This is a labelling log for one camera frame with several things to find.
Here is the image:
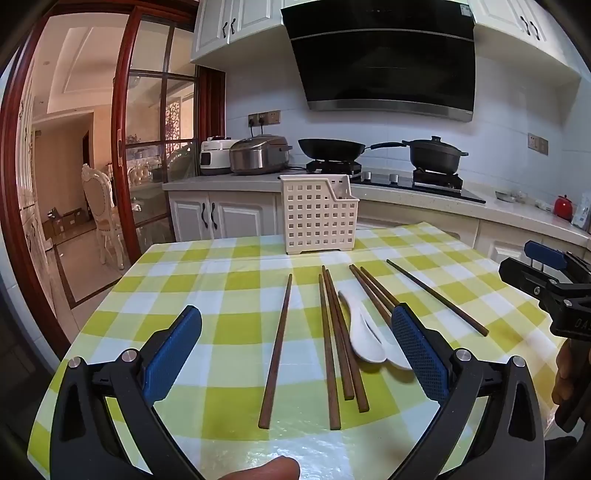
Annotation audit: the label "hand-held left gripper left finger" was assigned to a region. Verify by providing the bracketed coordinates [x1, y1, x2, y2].
[48, 305, 206, 480]

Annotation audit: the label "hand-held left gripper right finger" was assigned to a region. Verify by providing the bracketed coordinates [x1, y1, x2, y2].
[392, 302, 548, 480]

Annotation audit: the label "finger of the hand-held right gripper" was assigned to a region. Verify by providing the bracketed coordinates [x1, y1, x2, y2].
[499, 257, 579, 306]
[524, 240, 591, 288]

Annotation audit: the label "white ceramic spoon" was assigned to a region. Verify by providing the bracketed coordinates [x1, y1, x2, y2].
[338, 291, 387, 363]
[358, 307, 414, 371]

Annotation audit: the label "brown wooden chopstick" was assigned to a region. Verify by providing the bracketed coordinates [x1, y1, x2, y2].
[359, 266, 402, 307]
[325, 268, 370, 413]
[318, 274, 342, 431]
[321, 265, 356, 401]
[349, 264, 394, 326]
[257, 274, 293, 430]
[386, 259, 490, 337]

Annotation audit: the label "white perforated plastic utensil basket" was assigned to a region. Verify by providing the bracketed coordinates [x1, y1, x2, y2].
[278, 174, 360, 256]

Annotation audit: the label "person's right hand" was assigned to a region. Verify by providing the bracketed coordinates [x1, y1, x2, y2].
[551, 344, 575, 409]

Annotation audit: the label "person's left hand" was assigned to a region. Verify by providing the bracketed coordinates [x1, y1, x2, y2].
[240, 456, 301, 480]

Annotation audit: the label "black lidded pot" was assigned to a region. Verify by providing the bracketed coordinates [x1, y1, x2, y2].
[402, 136, 469, 174]

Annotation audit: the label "white ornate dining chair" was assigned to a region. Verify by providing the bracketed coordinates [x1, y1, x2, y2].
[81, 164, 127, 271]

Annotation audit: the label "cardboard boxes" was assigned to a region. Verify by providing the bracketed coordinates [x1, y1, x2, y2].
[44, 208, 90, 241]

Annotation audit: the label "black glass gas cooktop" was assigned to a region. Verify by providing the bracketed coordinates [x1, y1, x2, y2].
[305, 159, 487, 205]

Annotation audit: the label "white pressure cooker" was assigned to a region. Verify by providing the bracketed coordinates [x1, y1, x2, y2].
[199, 136, 241, 176]

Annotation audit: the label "silver rice cooker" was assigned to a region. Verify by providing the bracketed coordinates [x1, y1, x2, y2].
[229, 134, 293, 176]

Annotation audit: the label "black wok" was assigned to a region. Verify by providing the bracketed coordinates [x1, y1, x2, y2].
[298, 138, 409, 162]

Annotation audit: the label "white upper cabinet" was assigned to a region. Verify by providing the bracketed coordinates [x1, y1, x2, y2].
[190, 0, 289, 66]
[471, 0, 583, 81]

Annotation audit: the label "white display cabinet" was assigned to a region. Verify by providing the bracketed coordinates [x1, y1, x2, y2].
[16, 60, 51, 268]

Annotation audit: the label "black range hood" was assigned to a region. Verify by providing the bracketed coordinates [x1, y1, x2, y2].
[281, 0, 477, 123]

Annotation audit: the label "red wooden glass sliding door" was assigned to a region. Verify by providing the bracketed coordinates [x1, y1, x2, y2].
[111, 0, 227, 266]

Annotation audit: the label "red wooden door frame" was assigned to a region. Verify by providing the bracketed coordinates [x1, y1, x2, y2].
[0, 0, 199, 361]

